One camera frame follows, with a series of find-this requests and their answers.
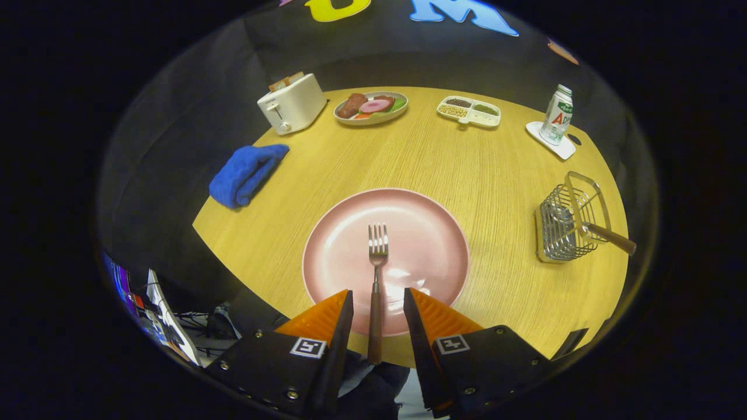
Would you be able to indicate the white laptop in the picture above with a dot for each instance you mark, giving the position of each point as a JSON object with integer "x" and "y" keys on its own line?
{"x": 172, "y": 321}

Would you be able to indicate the green lettuce leaf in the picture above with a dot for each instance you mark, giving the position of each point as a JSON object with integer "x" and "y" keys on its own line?
{"x": 399, "y": 105}

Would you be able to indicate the small black disc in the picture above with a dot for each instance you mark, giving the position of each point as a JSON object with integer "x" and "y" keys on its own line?
{"x": 575, "y": 140}

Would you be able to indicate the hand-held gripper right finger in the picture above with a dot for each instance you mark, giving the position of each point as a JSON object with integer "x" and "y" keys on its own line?
{"x": 421, "y": 356}

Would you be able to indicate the grey food plate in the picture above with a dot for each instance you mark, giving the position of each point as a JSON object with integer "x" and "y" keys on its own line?
{"x": 376, "y": 119}

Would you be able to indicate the white green drink bottle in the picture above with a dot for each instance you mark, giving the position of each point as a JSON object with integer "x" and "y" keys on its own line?
{"x": 555, "y": 116}

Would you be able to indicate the toast slice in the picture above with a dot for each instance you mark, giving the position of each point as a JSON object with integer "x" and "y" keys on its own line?
{"x": 295, "y": 77}
{"x": 278, "y": 85}

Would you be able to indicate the pink ham slice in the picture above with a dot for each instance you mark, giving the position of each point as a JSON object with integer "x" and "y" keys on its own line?
{"x": 375, "y": 106}

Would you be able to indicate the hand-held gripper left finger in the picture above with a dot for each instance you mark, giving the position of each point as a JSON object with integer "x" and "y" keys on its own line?
{"x": 341, "y": 350}

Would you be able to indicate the white square coaster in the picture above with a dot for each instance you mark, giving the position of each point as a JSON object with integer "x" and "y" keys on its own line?
{"x": 563, "y": 150}

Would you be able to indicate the person's dark clothing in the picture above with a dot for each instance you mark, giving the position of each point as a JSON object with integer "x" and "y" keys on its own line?
{"x": 373, "y": 385}

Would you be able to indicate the white toaster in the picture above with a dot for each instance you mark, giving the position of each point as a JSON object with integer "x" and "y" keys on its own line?
{"x": 295, "y": 108}

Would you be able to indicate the white divided snack dish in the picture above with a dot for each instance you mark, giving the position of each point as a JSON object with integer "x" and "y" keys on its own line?
{"x": 470, "y": 116}

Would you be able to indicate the pink round plate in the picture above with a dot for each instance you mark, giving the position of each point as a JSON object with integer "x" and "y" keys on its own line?
{"x": 426, "y": 245}

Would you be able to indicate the blue folded towel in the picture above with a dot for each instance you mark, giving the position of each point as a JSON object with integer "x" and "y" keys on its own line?
{"x": 245, "y": 175}

